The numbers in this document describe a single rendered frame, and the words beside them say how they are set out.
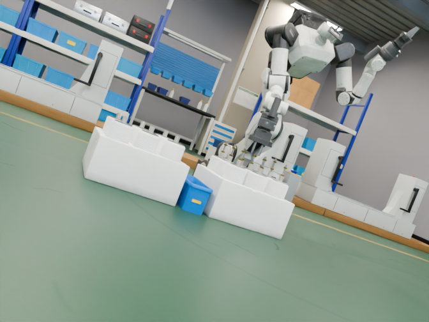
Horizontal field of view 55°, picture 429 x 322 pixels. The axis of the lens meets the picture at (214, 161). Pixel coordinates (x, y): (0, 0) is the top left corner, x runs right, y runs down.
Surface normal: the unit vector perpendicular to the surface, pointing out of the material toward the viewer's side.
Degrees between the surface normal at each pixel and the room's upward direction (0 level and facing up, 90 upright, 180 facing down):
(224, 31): 90
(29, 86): 90
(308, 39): 58
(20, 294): 0
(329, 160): 90
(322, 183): 90
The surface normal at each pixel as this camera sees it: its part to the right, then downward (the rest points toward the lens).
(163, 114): 0.30, 0.16
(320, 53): 0.36, 0.40
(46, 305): 0.36, -0.93
